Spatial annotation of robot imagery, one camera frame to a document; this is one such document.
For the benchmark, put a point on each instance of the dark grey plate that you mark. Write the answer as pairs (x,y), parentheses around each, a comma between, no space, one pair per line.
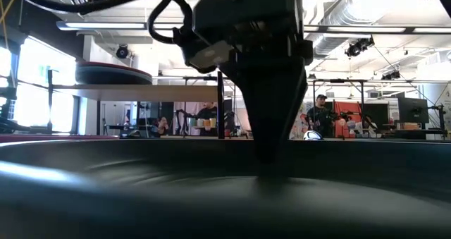
(141,203)

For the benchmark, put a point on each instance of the long ceiling light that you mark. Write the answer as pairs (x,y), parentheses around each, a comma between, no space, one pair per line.
(105,25)
(366,29)

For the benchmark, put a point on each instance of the black ceiling spotlight cluster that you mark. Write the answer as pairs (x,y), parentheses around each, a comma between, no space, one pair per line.
(359,47)
(391,75)

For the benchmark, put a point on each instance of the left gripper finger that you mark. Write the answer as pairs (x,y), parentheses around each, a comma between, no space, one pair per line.
(283,98)
(255,98)

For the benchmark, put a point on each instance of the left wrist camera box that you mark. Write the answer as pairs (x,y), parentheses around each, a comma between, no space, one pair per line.
(208,57)

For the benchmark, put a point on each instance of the blue-grey plate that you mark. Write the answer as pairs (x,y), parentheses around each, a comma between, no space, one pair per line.
(112,79)

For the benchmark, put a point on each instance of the black background monitor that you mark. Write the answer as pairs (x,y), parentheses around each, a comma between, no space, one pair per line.
(414,110)

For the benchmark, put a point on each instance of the red partition panel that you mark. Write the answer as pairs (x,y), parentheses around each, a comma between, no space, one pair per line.
(343,108)

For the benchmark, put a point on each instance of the silver ventilation duct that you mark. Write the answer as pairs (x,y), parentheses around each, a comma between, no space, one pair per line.
(352,6)

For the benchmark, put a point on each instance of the floral poster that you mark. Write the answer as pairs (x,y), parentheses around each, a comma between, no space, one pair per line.
(301,126)

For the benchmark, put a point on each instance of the black background workstation frame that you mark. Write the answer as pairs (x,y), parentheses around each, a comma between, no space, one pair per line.
(338,80)

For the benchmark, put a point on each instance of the wooden shelf with black legs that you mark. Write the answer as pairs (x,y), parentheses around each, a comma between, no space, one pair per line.
(141,92)

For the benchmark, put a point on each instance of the person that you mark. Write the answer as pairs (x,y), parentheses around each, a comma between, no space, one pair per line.
(208,114)
(366,126)
(319,117)
(162,124)

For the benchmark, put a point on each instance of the white striped ball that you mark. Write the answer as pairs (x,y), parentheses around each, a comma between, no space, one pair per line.
(313,135)

